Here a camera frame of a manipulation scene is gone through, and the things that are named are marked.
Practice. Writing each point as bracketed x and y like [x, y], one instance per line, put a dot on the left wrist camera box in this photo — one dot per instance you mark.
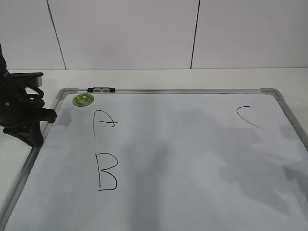
[32, 78]

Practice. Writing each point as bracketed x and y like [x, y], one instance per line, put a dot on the aluminium framed whiteboard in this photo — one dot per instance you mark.
[165, 160]

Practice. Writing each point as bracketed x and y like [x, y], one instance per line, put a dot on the black silver board hanger clip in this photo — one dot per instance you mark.
[101, 90]

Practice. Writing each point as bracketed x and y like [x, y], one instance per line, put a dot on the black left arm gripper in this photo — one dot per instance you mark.
[22, 109]

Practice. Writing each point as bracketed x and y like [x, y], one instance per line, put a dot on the green round magnet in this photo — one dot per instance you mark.
[83, 100]

